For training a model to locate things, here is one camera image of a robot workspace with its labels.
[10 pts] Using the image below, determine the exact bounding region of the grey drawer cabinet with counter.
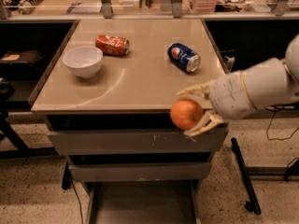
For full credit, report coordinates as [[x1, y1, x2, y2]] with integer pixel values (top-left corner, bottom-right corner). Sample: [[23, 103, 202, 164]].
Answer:
[[27, 18, 244, 224]]

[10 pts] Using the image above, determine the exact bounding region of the black cable on floor right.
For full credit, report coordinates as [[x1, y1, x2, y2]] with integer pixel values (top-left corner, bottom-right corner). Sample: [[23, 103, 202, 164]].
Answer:
[[264, 106, 299, 142]]

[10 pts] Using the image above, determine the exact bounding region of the blue pepsi can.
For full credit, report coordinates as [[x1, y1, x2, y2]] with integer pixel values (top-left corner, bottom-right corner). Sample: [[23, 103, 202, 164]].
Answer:
[[167, 43, 201, 74]]

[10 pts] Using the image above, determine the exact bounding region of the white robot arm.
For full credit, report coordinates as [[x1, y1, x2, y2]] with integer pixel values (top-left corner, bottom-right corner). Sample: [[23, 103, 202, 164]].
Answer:
[[178, 35, 299, 137]]

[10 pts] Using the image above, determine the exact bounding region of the white paper booklet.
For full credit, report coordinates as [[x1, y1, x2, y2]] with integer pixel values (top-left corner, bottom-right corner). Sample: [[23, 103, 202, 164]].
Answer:
[[66, 2, 102, 14]]

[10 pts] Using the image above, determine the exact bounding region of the open bottom grey drawer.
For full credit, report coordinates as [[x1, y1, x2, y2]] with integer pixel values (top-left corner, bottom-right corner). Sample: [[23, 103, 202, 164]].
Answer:
[[86, 181, 202, 224]]

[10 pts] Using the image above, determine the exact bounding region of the red crushed soda can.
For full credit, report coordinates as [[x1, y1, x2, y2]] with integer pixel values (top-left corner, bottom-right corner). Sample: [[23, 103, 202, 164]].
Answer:
[[95, 35, 130, 56]]

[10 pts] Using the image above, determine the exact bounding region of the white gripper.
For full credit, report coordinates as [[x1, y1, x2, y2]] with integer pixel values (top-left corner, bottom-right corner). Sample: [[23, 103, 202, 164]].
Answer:
[[177, 72, 256, 137]]

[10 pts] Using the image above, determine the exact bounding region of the white bowl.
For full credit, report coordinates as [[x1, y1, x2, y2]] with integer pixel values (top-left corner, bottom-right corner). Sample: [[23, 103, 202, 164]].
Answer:
[[63, 46, 103, 78]]

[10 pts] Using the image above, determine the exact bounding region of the middle grey drawer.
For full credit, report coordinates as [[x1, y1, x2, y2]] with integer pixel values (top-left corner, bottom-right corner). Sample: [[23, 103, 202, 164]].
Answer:
[[69, 162, 211, 182]]

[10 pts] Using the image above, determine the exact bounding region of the black cable under cabinet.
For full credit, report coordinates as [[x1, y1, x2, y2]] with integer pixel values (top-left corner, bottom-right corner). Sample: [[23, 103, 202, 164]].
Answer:
[[70, 177, 85, 224]]

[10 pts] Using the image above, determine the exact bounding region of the orange fruit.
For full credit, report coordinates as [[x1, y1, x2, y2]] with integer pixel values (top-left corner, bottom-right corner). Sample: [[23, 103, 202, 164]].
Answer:
[[170, 99, 204, 130]]

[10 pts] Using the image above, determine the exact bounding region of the top grey drawer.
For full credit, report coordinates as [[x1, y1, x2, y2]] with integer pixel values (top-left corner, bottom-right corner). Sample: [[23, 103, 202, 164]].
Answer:
[[48, 127, 227, 156]]

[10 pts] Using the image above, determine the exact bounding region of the black metal floor bar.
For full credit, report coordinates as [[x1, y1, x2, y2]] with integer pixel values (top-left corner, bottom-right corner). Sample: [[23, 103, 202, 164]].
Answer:
[[231, 137, 262, 216]]

